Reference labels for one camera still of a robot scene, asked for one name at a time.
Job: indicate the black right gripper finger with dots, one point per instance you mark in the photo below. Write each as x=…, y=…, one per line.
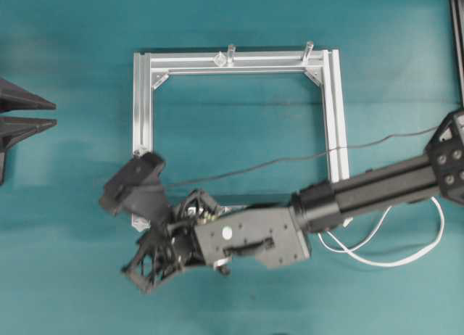
x=17, y=129
x=14, y=97

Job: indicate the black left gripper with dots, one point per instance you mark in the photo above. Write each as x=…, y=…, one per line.
x=172, y=248

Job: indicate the aluminium pin top right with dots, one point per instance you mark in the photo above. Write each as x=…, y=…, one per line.
x=307, y=52

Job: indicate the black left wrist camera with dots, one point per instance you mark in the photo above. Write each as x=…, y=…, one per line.
x=136, y=189

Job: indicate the aluminium extrusion frame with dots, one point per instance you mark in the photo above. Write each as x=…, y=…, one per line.
x=254, y=131

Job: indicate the aluminium pin on frame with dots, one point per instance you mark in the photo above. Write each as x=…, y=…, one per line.
x=230, y=54

